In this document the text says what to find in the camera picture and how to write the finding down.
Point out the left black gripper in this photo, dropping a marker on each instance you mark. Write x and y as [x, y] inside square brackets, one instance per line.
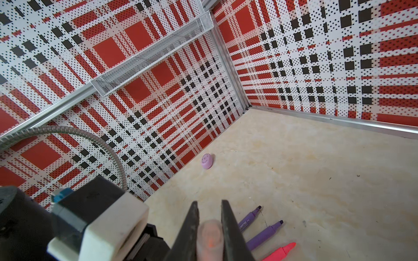
[149, 246]

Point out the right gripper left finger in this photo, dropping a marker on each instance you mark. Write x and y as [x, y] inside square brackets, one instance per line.
[185, 245]

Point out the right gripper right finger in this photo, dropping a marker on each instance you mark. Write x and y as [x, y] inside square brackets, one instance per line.
[235, 248]

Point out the purple marker pen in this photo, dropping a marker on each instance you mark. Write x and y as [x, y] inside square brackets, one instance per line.
[249, 219]
[263, 236]

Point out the clear pen cap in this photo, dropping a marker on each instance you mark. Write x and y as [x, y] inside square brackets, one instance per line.
[210, 241]

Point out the pink marker pen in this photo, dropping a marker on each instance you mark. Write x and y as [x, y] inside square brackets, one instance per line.
[281, 253]

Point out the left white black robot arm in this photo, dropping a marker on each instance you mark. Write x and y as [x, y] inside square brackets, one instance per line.
[25, 224]

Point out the purple smiley toy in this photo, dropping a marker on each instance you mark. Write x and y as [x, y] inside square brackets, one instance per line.
[207, 161]

